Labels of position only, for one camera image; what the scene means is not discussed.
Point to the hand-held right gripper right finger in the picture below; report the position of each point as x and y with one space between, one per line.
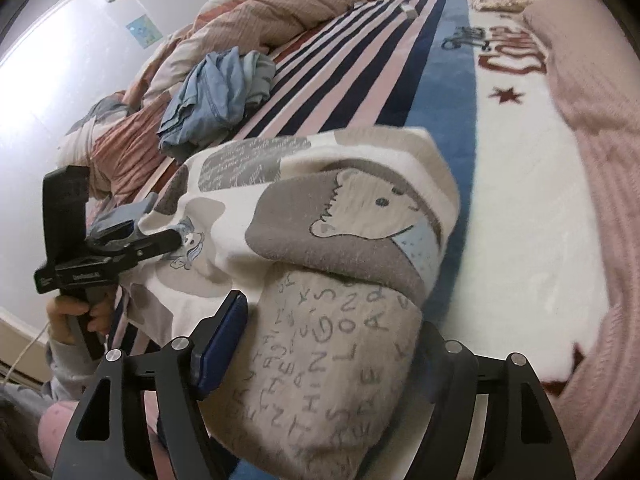
440 360

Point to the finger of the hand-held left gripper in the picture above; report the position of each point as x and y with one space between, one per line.
155 246
122 217

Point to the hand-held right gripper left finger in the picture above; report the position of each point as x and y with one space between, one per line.
225 347

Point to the beige printed pants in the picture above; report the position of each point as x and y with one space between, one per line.
325 200

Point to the person's left forearm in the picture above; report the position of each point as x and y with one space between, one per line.
67 365

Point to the person's left hand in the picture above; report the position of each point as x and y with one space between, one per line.
67 312

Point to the light blue garment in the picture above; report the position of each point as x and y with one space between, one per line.
220 95

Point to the person's leg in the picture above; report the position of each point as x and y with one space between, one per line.
60 430

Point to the pink patchwork duvet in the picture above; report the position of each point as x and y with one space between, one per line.
210 35

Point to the striped printed blanket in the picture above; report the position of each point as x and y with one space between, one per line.
510 170

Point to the pink ribbed blanket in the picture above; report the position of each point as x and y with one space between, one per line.
600 125

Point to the small white object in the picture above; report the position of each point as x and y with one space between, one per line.
410 10

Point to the small wall poster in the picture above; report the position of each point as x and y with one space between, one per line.
142 30

